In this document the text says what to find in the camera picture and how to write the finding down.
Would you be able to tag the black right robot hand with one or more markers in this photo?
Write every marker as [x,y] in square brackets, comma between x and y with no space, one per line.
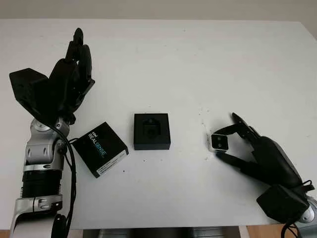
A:
[272,163]

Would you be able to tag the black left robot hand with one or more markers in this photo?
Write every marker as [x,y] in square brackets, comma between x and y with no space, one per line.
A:
[62,84]

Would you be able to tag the silver depth camera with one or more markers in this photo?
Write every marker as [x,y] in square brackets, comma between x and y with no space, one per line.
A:
[219,142]

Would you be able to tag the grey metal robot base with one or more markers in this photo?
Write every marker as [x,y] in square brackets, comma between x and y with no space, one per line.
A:
[161,233]

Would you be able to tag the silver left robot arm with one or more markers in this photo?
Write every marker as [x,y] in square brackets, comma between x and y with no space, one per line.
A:
[39,151]

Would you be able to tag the black RealSense box lid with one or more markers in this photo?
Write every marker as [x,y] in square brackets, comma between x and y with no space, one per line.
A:
[99,148]

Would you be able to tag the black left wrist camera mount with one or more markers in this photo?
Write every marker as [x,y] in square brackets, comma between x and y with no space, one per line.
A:
[26,86]

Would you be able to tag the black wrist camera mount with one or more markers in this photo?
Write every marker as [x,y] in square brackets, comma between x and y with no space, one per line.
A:
[282,203]
[26,86]

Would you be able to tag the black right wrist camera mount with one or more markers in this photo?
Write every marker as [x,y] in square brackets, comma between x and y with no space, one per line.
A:
[282,203]

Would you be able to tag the black camera box base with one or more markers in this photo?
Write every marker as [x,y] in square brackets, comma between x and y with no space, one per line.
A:
[151,138]

